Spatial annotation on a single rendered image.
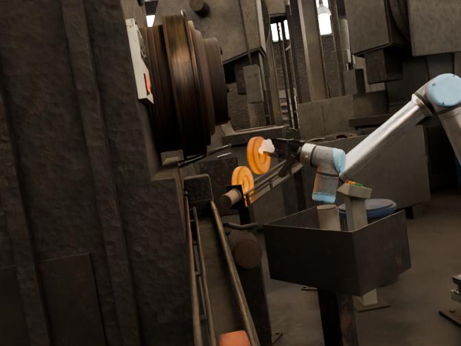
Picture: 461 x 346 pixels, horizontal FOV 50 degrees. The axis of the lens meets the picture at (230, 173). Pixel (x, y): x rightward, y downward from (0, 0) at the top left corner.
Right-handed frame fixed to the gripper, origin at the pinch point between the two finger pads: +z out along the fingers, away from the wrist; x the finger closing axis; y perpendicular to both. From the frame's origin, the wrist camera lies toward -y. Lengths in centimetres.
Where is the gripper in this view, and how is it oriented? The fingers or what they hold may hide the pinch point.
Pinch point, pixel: (258, 150)
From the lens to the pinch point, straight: 208.6
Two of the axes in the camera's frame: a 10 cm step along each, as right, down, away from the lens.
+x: -4.9, 1.7, -8.6
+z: -8.7, -1.9, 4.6
